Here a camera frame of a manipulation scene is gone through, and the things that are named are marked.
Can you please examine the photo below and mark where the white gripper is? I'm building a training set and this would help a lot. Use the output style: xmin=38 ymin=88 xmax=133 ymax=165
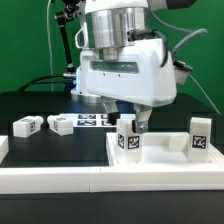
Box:
xmin=81 ymin=38 xmax=177 ymax=134

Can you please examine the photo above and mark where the white square table top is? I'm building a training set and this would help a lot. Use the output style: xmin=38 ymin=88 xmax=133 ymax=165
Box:
xmin=106 ymin=132 xmax=224 ymax=166

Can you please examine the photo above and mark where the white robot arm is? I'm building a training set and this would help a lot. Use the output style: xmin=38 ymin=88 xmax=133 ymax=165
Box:
xmin=63 ymin=0 xmax=196 ymax=133

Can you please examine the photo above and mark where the white marker sheet with tags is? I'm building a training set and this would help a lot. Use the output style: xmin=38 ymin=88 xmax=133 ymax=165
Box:
xmin=58 ymin=113 xmax=137 ymax=128

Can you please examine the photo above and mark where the white U-shaped fence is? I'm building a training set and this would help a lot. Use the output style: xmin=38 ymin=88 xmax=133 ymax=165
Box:
xmin=0 ymin=134 xmax=224 ymax=195

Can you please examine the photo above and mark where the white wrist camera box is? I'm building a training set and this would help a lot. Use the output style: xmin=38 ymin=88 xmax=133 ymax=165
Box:
xmin=75 ymin=28 xmax=87 ymax=49

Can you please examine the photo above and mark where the black cable bundle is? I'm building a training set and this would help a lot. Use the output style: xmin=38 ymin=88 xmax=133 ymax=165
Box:
xmin=17 ymin=73 xmax=77 ymax=93

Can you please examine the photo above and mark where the thin white cable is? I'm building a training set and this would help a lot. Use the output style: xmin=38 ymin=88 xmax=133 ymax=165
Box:
xmin=45 ymin=0 xmax=56 ymax=92

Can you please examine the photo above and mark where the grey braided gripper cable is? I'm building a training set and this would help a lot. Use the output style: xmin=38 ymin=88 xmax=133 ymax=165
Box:
xmin=129 ymin=6 xmax=209 ymax=84

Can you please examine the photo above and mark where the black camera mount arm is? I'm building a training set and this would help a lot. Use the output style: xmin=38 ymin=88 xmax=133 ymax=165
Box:
xmin=55 ymin=0 xmax=83 ymax=78

